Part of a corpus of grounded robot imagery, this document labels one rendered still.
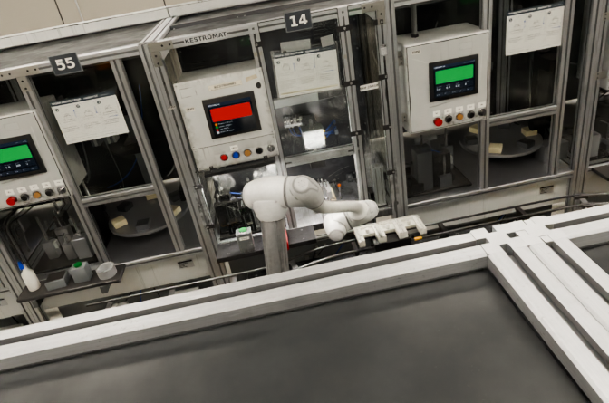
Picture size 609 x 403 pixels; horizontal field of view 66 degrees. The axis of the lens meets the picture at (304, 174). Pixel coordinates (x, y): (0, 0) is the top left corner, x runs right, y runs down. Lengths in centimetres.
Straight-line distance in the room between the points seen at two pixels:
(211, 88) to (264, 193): 64
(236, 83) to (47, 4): 415
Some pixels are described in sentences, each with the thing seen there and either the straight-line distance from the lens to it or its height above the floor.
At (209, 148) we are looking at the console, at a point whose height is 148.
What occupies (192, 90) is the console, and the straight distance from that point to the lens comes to 230.
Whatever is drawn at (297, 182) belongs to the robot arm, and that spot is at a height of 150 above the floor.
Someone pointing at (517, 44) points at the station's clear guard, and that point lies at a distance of 264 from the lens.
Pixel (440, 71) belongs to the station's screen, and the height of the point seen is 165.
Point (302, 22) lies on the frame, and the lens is 224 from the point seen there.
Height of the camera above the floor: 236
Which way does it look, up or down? 27 degrees down
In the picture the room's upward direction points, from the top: 10 degrees counter-clockwise
